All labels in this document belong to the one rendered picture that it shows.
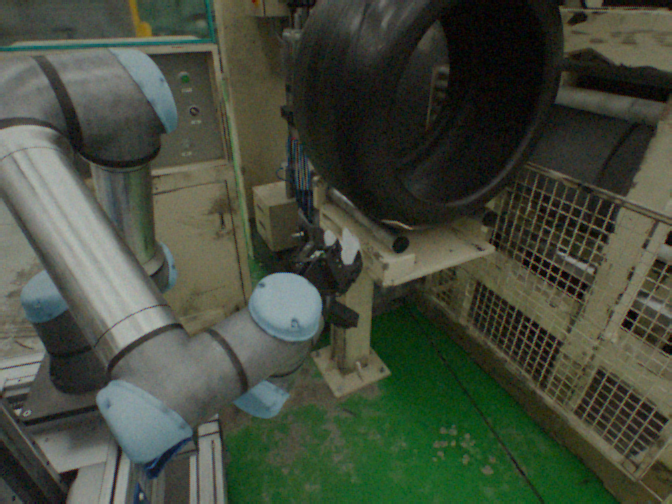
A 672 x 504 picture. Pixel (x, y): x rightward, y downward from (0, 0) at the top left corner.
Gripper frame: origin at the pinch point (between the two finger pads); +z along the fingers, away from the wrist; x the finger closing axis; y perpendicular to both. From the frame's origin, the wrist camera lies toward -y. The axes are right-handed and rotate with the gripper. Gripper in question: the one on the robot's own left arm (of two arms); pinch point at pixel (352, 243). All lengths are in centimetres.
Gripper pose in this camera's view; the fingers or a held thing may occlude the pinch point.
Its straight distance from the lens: 73.5
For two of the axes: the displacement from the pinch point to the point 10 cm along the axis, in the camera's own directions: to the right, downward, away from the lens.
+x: -8.6, 0.8, 5.1
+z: 3.6, -6.1, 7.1
